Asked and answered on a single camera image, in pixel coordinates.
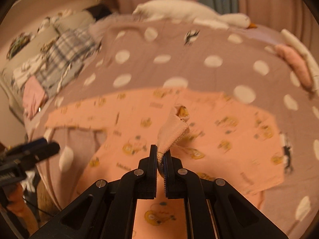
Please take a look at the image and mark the small pink cloth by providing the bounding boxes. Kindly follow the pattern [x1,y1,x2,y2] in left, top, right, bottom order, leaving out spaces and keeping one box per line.
[22,75,48,120]

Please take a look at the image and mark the white goose plush toy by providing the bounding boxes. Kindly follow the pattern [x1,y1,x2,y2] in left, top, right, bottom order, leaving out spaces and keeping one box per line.
[133,0,257,29]

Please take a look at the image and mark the beige pillow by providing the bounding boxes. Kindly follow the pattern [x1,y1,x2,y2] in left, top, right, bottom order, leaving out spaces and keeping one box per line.
[1,10,95,81]

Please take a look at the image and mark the mauve polka dot bedspread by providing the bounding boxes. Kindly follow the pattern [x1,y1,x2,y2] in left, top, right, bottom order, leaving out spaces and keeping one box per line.
[35,20,318,238]

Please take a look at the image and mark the peach printed baby garment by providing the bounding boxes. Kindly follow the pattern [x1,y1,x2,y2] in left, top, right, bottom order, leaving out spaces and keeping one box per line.
[44,86,286,239]

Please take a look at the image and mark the white patterned small clothes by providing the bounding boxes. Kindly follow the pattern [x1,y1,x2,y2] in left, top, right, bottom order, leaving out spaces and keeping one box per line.
[13,53,46,90]

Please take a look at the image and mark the folded pink garment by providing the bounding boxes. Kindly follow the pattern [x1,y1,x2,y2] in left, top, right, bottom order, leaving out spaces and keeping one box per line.
[274,44,313,90]

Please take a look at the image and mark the grey plaid garment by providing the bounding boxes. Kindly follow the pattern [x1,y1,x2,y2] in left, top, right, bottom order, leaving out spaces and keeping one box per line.
[35,28,98,98]

